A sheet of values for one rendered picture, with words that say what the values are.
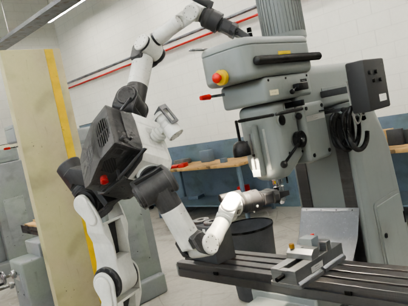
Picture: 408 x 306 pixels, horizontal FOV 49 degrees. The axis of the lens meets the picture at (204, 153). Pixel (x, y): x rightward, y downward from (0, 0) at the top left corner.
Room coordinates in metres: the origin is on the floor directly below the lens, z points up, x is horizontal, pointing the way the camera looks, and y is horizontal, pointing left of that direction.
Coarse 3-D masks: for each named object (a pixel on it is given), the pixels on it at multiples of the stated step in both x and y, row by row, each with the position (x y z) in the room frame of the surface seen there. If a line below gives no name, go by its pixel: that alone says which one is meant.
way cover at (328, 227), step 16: (304, 208) 2.28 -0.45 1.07; (320, 208) 2.21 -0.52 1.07; (336, 208) 2.15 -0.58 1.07; (352, 208) 2.09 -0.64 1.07; (304, 224) 2.25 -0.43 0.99; (320, 224) 2.18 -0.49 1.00; (336, 224) 2.12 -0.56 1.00; (352, 224) 2.06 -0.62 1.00; (336, 240) 2.08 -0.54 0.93; (352, 240) 2.03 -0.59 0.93; (352, 256) 1.98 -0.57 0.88
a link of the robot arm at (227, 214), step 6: (234, 192) 1.83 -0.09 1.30; (228, 198) 1.80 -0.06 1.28; (234, 198) 1.81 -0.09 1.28; (240, 198) 1.81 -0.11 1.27; (222, 204) 1.78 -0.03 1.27; (228, 204) 1.78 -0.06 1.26; (234, 204) 1.78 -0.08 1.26; (222, 210) 1.76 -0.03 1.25; (228, 210) 1.76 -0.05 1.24; (234, 210) 1.76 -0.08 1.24; (216, 216) 1.77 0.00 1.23; (222, 216) 1.76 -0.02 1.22; (228, 216) 1.75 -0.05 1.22; (228, 222) 1.75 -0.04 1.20
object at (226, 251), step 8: (200, 224) 2.25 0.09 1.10; (208, 224) 2.17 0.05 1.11; (224, 240) 2.17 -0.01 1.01; (232, 240) 2.20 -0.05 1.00; (224, 248) 2.16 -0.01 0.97; (232, 248) 2.19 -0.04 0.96; (208, 256) 2.18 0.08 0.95; (216, 256) 2.13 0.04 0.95; (224, 256) 2.16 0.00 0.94; (232, 256) 2.19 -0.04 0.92; (216, 264) 2.14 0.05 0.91
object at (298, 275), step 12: (324, 240) 1.84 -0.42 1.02; (324, 252) 1.82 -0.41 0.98; (336, 252) 1.87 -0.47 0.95; (288, 264) 1.77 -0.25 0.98; (300, 264) 1.73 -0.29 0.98; (312, 264) 1.75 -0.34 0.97; (324, 264) 1.80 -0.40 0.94; (336, 264) 1.83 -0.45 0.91; (276, 276) 1.74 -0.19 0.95; (288, 276) 1.69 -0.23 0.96; (300, 276) 1.69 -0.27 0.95; (312, 276) 1.72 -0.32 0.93; (300, 288) 1.66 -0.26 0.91
